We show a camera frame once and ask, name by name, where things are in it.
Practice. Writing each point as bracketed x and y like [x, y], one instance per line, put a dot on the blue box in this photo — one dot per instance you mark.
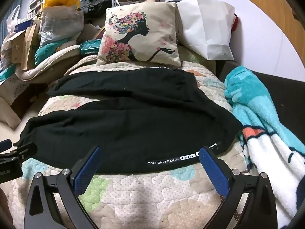
[23, 25]

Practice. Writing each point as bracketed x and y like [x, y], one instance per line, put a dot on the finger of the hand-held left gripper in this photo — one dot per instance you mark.
[5, 145]
[25, 151]

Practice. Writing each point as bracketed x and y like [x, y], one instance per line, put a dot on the teal tissue packet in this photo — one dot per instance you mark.
[91, 47]

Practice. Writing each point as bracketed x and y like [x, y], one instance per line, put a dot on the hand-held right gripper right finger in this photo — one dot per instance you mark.
[214, 171]

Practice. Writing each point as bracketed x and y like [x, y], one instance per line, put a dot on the wooden board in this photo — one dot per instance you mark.
[262, 0]

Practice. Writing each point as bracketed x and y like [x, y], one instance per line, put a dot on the red object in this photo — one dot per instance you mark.
[235, 21]

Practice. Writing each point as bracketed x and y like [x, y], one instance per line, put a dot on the turquoise fleece blanket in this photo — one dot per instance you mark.
[247, 93]

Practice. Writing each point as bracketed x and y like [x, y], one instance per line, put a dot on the white plastic bag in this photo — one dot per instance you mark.
[13, 19]

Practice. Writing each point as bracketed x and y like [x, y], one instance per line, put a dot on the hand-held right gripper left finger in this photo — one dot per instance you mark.
[87, 169]

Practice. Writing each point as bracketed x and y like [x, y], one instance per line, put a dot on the quilted pastel bed blanket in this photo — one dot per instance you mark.
[143, 200]

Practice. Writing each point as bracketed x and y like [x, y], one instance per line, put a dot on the clear plastic bag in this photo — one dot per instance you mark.
[59, 26]

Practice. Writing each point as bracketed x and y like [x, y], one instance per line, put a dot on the cardboard box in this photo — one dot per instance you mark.
[21, 45]

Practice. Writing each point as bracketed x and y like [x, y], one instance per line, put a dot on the printed floral cushion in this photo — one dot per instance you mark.
[152, 50]

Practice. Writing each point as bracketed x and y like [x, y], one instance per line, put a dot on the black bag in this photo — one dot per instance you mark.
[100, 3]

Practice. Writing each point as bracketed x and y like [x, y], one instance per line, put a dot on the beige folded blanket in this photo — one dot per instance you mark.
[45, 69]

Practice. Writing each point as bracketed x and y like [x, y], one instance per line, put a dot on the black pants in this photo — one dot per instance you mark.
[131, 124]

